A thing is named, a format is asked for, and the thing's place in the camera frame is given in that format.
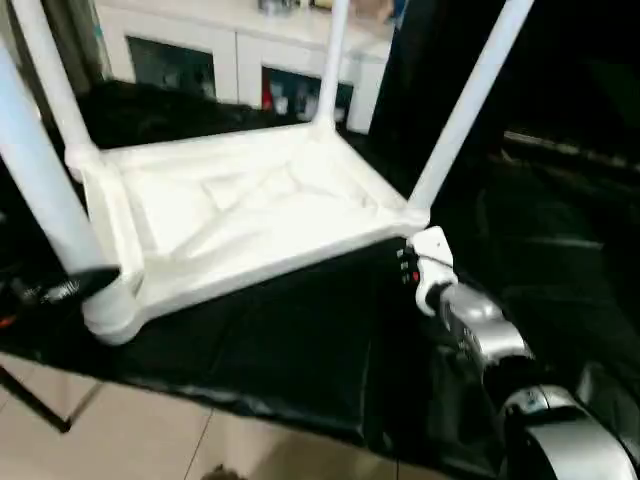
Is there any white plastic table leg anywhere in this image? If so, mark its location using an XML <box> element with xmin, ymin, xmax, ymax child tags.
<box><xmin>310</xmin><ymin>0</ymin><xmax>352</xmax><ymax>130</ymax></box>
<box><xmin>407</xmin><ymin>0</ymin><xmax>525</xmax><ymax>211</ymax></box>
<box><xmin>0</xmin><ymin>44</ymin><xmax>136</xmax><ymax>331</ymax></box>
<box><xmin>10</xmin><ymin>0</ymin><xmax>100</xmax><ymax>156</ymax></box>

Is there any white plastic table top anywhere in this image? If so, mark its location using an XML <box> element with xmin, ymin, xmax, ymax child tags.
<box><xmin>67</xmin><ymin>122</ymin><xmax>431</xmax><ymax>346</ymax></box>

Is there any black metal stand leg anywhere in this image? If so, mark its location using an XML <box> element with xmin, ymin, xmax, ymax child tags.
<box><xmin>0</xmin><ymin>367</ymin><xmax>101</xmax><ymax>435</ymax></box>

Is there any black mat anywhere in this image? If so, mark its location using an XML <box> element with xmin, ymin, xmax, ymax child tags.
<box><xmin>0</xmin><ymin>77</ymin><xmax>640</xmax><ymax>480</ymax></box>

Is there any dark blue fabric panel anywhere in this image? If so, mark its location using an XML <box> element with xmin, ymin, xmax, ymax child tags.
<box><xmin>372</xmin><ymin>0</ymin><xmax>416</xmax><ymax>136</ymax></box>

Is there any dark metal rod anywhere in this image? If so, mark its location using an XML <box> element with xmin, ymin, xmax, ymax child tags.
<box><xmin>503</xmin><ymin>131</ymin><xmax>640</xmax><ymax>167</ymax></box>

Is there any grey curtain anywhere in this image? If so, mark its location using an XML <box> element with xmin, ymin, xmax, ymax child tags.
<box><xmin>39</xmin><ymin>0</ymin><xmax>114</xmax><ymax>94</ymax></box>

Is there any beige plush toy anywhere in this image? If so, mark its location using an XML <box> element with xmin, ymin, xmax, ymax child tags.
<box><xmin>355</xmin><ymin>0</ymin><xmax>399</xmax><ymax>25</ymax></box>

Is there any white cabinet with glass doors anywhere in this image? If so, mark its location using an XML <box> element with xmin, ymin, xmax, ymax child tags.
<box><xmin>97</xmin><ymin>0</ymin><xmax>396</xmax><ymax>134</ymax></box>

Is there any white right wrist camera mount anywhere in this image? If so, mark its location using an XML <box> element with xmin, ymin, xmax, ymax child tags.
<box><xmin>407</xmin><ymin>225</ymin><xmax>457</xmax><ymax>318</ymax></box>

